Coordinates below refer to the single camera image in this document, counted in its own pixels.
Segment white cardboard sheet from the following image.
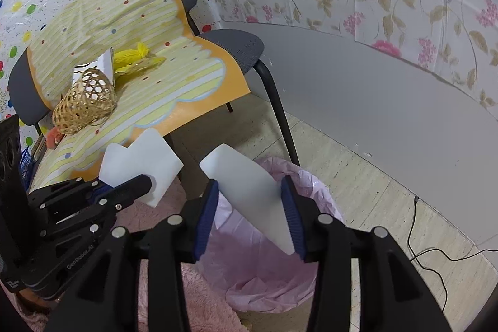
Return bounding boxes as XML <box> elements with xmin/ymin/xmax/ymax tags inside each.
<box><xmin>98</xmin><ymin>128</ymin><xmax>183</xmax><ymax>208</ymax></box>

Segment blue plastic basket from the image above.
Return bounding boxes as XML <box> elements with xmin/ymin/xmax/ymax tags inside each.
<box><xmin>19</xmin><ymin>148</ymin><xmax>35</xmax><ymax>191</ymax></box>

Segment yellow foam fruit net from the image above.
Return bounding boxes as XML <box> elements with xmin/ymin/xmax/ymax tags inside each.
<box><xmin>113</xmin><ymin>42</ymin><xmax>166</xmax><ymax>77</ymax></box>

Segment white foam block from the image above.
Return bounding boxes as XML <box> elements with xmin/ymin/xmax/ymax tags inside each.
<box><xmin>73</xmin><ymin>47</ymin><xmax>115</xmax><ymax>84</ymax></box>

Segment woven bamboo basket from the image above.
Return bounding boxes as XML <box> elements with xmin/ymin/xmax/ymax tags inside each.
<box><xmin>52</xmin><ymin>68</ymin><xmax>117</xmax><ymax>135</ymax></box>

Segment dark grey chair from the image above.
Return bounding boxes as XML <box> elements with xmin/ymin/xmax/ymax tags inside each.
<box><xmin>7</xmin><ymin>0</ymin><xmax>300</xmax><ymax>165</ymax></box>

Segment pink bag trash bin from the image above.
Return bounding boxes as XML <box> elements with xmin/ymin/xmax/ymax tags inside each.
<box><xmin>196</xmin><ymin>155</ymin><xmax>346</xmax><ymax>314</ymax></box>

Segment white cardboard piece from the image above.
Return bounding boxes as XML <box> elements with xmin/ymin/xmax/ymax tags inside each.
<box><xmin>199</xmin><ymin>144</ymin><xmax>294</xmax><ymax>255</ymax></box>

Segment yellow striped plastic cover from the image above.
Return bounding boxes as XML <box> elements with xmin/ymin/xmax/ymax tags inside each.
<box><xmin>26</xmin><ymin>0</ymin><xmax>249</xmax><ymax>189</ymax></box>

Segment pink fluffy rug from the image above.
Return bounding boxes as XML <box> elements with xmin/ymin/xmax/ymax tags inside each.
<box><xmin>0</xmin><ymin>175</ymin><xmax>250</xmax><ymax>332</ymax></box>

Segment black power cable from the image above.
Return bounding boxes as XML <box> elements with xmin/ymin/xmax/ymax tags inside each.
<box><xmin>406</xmin><ymin>194</ymin><xmax>498</xmax><ymax>314</ymax></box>

